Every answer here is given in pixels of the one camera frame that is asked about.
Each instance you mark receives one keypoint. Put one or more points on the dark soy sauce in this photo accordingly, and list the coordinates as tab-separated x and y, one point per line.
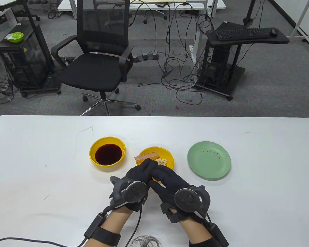
108	153

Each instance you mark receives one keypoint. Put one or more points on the person's right hand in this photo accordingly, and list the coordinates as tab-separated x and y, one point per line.
173	180

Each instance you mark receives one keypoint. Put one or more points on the black rolling equipment cart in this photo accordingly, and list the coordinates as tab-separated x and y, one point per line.
31	59

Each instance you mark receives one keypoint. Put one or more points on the black right hand tracker controller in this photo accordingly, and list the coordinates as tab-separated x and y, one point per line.
189	200

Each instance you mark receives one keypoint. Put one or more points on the person's right fingers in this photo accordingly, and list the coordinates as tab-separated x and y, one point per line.
159	177

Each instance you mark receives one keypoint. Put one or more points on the pink layered food slice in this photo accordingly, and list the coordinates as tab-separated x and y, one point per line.
146	156

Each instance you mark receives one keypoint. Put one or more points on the yellow sauce bowl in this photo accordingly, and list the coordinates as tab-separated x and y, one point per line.
93	154

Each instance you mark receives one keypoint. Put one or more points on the black computer mouse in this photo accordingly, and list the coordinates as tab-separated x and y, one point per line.
274	31

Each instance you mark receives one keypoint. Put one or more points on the person's left forearm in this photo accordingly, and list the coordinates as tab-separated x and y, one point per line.
116	223

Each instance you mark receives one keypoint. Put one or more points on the person's left hand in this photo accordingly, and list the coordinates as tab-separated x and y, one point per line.
137	171

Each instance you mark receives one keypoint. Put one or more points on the person's right forearm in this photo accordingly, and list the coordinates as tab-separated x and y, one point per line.
195	231

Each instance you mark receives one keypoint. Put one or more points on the black hand tracker controller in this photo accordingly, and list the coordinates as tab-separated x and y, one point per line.
130	193
189	200

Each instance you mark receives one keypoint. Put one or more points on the green plate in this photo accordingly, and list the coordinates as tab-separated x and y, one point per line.
208	160

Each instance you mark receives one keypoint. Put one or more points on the yellow food plate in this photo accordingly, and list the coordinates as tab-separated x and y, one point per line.
167	154

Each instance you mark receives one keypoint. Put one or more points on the person's left fingers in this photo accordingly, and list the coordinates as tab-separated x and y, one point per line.
147	166

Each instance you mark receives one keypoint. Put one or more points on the black keyboard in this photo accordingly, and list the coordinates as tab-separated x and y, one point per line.
243	33

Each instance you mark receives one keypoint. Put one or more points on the green bowl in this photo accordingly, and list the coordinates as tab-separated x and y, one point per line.
15	37

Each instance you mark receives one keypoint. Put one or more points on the black rolling keyboard stand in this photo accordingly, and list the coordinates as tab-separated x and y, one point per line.
280	39

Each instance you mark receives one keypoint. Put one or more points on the black mesh office chair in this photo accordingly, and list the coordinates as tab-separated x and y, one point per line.
92	73

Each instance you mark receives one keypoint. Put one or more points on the white metal frame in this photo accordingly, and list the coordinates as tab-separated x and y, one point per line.
302	20

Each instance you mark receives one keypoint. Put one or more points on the grey power strip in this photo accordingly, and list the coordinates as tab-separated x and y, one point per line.
145	57

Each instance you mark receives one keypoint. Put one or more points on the speckled rice ball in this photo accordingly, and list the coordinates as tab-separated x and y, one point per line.
161	161

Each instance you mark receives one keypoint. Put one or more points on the black left hand tracker controller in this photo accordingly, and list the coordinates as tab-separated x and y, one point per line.
130	193

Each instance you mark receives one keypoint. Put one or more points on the black computer tower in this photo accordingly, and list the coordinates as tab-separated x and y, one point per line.
219	63

